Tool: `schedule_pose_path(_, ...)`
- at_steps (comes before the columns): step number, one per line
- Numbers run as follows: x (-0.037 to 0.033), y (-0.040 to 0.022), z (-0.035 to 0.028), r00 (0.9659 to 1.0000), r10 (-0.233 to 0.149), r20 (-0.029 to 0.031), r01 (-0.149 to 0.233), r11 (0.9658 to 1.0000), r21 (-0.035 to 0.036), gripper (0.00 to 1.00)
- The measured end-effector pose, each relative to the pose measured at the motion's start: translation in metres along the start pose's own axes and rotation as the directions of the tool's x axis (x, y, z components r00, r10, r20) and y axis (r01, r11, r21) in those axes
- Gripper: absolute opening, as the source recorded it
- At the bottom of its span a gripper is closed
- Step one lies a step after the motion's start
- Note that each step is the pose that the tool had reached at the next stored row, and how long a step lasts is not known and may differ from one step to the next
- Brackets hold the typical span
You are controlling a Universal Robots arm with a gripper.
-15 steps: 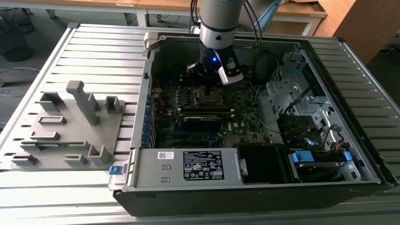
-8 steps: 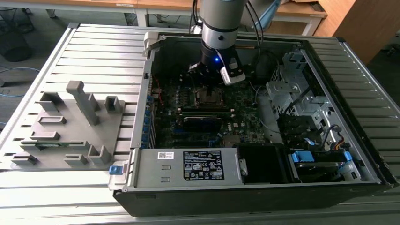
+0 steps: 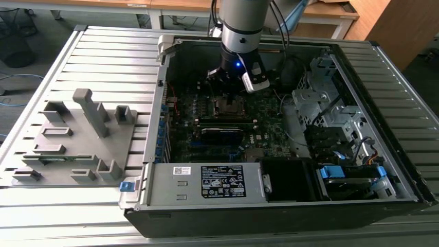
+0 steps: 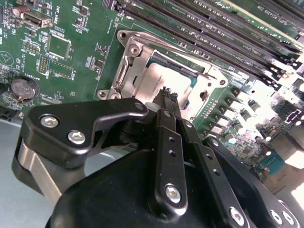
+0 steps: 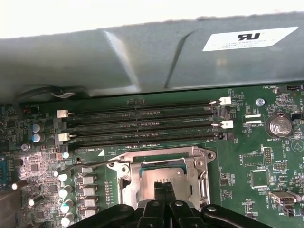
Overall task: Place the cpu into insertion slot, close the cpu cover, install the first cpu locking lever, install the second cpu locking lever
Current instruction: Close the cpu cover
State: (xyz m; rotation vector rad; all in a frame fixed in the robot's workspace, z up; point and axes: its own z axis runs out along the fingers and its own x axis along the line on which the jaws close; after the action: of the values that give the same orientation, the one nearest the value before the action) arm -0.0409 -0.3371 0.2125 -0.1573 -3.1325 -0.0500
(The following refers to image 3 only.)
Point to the grey parts rack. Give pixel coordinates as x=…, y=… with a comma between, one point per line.
x=82, y=151

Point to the green RAM stick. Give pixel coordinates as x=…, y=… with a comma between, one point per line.
x=56, y=159

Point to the CPU socket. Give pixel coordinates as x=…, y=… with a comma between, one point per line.
x=230, y=116

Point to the black power supply label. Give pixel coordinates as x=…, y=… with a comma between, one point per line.
x=223, y=180

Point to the graphics card black shroud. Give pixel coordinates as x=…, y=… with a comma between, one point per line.
x=223, y=137

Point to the black drive bay bracket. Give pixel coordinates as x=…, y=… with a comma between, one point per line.
x=326, y=139

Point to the chipset heatsink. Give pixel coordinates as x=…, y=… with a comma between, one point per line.
x=255, y=153

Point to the hard disk in blue carrier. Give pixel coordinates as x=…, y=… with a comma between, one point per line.
x=331, y=172

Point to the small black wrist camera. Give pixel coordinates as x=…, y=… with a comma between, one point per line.
x=214, y=74

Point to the black PC case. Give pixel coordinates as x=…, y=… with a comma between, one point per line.
x=240, y=223

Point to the black bin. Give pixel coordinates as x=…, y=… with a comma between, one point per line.
x=18, y=55

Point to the black fan shroud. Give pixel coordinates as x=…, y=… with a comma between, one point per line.
x=284, y=180

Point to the silver drive cage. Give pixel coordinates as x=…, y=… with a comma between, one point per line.
x=304, y=99

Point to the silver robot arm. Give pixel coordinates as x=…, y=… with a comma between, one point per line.
x=243, y=15

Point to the blue case latch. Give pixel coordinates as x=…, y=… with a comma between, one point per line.
x=127, y=187

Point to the silver power supply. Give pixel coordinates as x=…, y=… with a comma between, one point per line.
x=171, y=190

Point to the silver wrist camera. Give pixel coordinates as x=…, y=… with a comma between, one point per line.
x=255, y=83

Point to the small white barcode sticker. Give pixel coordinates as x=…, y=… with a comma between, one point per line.
x=182, y=170

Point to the green motherboard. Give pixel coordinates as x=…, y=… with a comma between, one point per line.
x=271, y=123

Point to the grey case latch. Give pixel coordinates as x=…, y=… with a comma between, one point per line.
x=166, y=42

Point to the CPU with silver top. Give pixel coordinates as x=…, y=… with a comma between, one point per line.
x=228, y=108

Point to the pale blue teach pendant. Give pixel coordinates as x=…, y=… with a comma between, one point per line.
x=292, y=14

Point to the wooden cabinet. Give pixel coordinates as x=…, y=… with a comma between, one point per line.
x=394, y=25

